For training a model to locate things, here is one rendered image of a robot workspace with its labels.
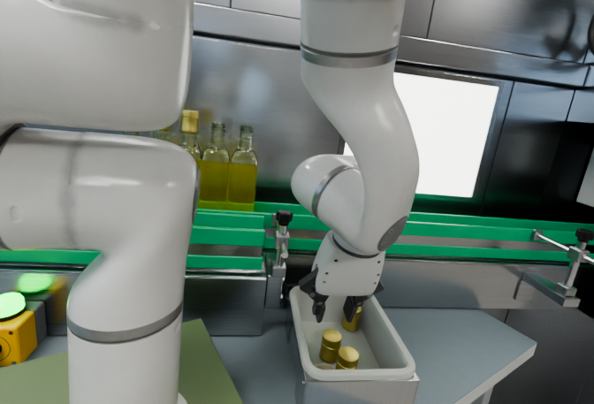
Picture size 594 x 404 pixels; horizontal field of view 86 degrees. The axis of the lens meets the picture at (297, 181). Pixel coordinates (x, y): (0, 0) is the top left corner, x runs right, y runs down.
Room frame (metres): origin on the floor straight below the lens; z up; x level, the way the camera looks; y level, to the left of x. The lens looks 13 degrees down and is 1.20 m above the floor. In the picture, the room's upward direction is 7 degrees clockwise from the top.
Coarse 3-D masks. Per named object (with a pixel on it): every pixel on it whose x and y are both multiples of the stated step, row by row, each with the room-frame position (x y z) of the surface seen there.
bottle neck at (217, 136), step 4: (212, 124) 0.66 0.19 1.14; (216, 124) 0.65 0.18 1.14; (220, 124) 0.66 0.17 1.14; (224, 124) 0.66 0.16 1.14; (212, 128) 0.66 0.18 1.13; (216, 128) 0.65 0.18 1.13; (220, 128) 0.66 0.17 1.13; (224, 128) 0.66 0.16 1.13; (212, 132) 0.66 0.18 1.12; (216, 132) 0.65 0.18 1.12; (220, 132) 0.66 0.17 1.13; (224, 132) 0.66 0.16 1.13; (212, 136) 0.66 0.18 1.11; (216, 136) 0.65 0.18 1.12; (220, 136) 0.66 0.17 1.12; (224, 136) 0.66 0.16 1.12; (212, 140) 0.66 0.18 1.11; (216, 140) 0.65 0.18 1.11; (220, 140) 0.66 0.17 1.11; (224, 140) 0.67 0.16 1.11; (212, 144) 0.66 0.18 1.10; (216, 144) 0.65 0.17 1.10; (220, 144) 0.66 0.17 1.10; (224, 144) 0.67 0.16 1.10
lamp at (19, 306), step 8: (0, 296) 0.43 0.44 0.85; (8, 296) 0.43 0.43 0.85; (16, 296) 0.44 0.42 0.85; (0, 304) 0.42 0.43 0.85; (8, 304) 0.42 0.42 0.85; (16, 304) 0.43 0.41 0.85; (24, 304) 0.44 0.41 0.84; (0, 312) 0.41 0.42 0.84; (8, 312) 0.42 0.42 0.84; (16, 312) 0.43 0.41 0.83; (0, 320) 0.41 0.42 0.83; (8, 320) 0.42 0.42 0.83
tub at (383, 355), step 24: (312, 312) 0.58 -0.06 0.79; (336, 312) 0.58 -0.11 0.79; (384, 312) 0.53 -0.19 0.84; (312, 336) 0.53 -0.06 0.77; (360, 336) 0.54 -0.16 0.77; (384, 336) 0.49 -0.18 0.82; (312, 360) 0.47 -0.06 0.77; (360, 360) 0.48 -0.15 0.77; (384, 360) 0.47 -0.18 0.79; (408, 360) 0.41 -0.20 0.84
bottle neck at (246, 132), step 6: (240, 126) 0.67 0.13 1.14; (246, 126) 0.66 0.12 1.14; (252, 126) 0.68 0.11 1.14; (240, 132) 0.67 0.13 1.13; (246, 132) 0.66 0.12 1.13; (252, 132) 0.67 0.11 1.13; (240, 138) 0.67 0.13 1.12; (246, 138) 0.66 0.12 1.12; (252, 138) 0.68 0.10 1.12; (240, 144) 0.67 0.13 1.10; (246, 144) 0.66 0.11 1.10
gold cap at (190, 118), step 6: (186, 114) 0.64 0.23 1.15; (192, 114) 0.64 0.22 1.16; (198, 114) 0.66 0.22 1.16; (186, 120) 0.64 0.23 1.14; (192, 120) 0.64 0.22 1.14; (198, 120) 0.66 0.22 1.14; (186, 126) 0.64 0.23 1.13; (192, 126) 0.64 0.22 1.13; (198, 126) 0.66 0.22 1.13; (186, 132) 0.64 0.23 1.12; (192, 132) 0.64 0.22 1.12; (198, 132) 0.66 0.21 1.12
